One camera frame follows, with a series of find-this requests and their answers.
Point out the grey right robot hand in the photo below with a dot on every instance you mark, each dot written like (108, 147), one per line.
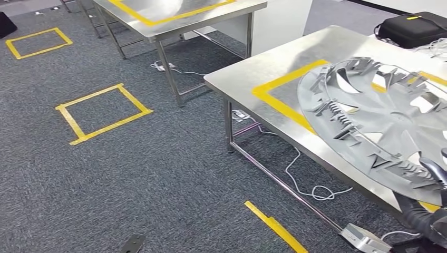
(433, 167)

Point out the grey plastic wheel hubcap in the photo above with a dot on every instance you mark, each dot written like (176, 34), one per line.
(384, 115)

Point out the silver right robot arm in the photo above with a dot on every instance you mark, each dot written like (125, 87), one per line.
(415, 216)

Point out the yellow workbench tape rectangle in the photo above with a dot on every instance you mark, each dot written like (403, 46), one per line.
(279, 104)
(434, 78)

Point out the stainless steel workbench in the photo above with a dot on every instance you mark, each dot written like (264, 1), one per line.
(314, 49)

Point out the black carrying bag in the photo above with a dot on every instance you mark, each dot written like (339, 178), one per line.
(412, 29)

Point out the yellow floor tape strip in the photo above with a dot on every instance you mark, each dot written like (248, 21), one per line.
(276, 227)

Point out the white partition block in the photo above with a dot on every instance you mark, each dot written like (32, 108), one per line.
(279, 24)

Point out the stainless steel table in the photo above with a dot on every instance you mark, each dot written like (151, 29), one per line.
(244, 8)

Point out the black robot foot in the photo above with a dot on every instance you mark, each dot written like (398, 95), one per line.
(132, 243)

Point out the yellow table tape rectangle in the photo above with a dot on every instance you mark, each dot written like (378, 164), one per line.
(153, 21)

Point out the yellow floor tape square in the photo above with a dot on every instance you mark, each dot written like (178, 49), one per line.
(111, 126)
(38, 53)

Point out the black floor object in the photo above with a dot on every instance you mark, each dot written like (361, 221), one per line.
(7, 24)

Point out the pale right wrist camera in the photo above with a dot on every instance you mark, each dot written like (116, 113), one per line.
(363, 239)

